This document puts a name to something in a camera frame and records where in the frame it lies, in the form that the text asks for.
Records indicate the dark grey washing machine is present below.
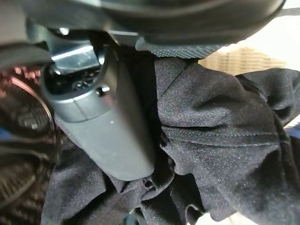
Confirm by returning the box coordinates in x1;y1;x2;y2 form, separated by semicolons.
0;65;59;209

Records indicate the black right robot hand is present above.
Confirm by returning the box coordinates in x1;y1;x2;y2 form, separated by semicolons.
0;0;288;182

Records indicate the plain black garment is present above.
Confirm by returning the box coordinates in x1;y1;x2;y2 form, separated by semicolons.
42;56;300;225

